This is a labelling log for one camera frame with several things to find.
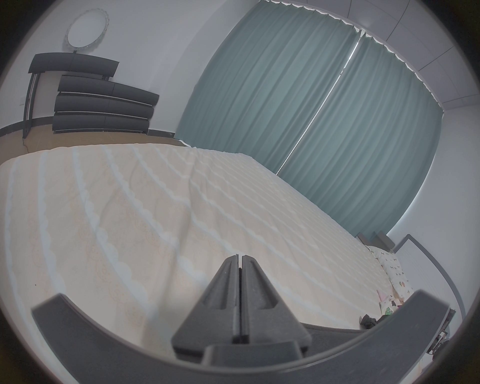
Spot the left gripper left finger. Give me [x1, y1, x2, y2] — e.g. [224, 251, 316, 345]
[170, 254, 241, 355]

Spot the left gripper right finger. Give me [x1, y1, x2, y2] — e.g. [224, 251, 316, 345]
[241, 254, 313, 356]

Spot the bed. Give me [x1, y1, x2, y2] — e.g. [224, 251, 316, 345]
[0, 144, 469, 376]

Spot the white printed pyjama garment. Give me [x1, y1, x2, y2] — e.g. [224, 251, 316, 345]
[378, 296, 404, 316]

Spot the grey white bedside table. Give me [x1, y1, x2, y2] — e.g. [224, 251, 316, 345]
[356, 232, 394, 251]

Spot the white printed pillow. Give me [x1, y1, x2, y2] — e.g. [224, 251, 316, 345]
[375, 250, 413, 301]

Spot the blue-green curtain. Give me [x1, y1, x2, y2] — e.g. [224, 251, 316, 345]
[277, 34, 445, 237]
[174, 0, 362, 175]

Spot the black chest of drawers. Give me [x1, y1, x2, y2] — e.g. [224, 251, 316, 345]
[23, 52, 160, 140]

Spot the round white mirror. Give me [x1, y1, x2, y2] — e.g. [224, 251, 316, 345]
[64, 9, 110, 51]

